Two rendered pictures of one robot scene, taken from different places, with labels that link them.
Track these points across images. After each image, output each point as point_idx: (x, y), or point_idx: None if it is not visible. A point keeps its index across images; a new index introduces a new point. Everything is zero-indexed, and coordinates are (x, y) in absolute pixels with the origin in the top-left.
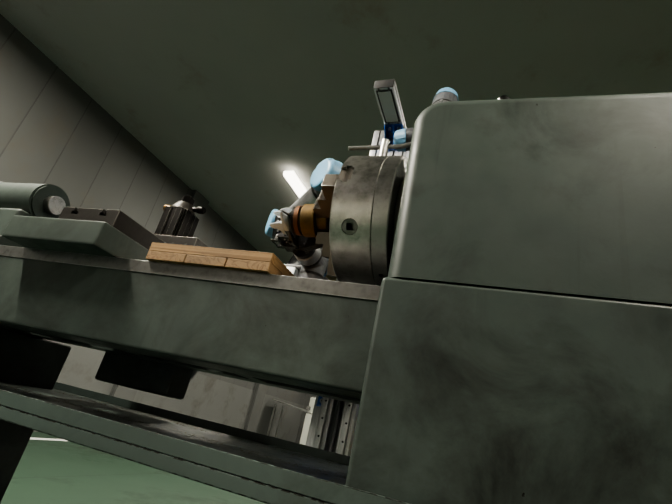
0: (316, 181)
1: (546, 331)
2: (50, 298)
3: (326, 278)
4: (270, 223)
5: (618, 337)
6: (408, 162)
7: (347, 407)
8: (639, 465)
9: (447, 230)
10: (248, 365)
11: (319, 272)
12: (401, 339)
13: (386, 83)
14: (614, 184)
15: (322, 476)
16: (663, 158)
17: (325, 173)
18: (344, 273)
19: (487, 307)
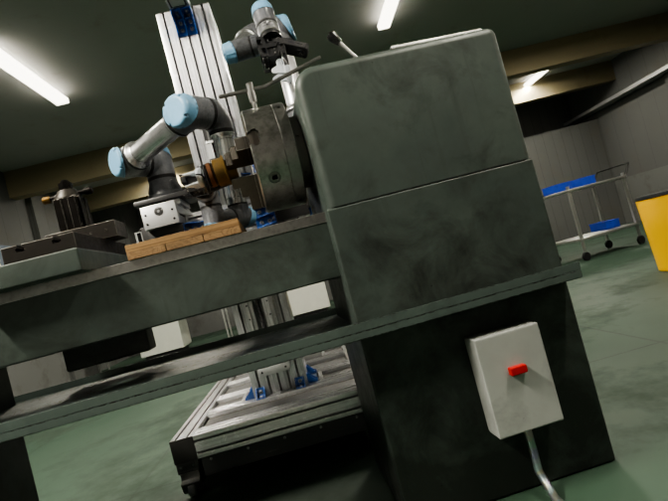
0: (175, 120)
1: (418, 208)
2: (51, 326)
3: None
4: (186, 186)
5: (448, 199)
6: (306, 123)
7: None
8: (468, 251)
9: (351, 167)
10: (260, 294)
11: (218, 202)
12: (353, 242)
13: None
14: (426, 112)
15: (323, 330)
16: (445, 89)
17: (183, 111)
18: (274, 207)
19: (389, 206)
